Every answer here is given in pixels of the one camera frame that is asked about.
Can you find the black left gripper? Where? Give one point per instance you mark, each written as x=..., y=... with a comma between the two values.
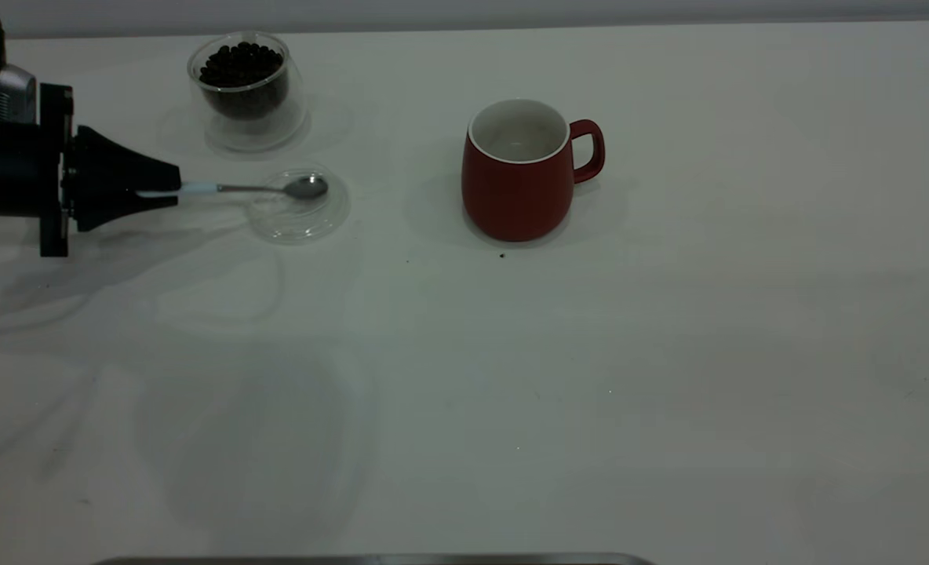
x=9, y=173

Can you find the clear round glass saucer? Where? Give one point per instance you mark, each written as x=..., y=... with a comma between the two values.
x=300, y=229

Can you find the red ceramic mug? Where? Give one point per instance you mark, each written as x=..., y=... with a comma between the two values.
x=511, y=204

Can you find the dark coffee beans heap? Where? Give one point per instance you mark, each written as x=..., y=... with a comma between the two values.
x=241, y=74

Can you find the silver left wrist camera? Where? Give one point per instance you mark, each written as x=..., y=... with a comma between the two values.
x=16, y=94

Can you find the clear double-wall glass cup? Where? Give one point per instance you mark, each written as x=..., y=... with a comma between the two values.
x=254, y=138

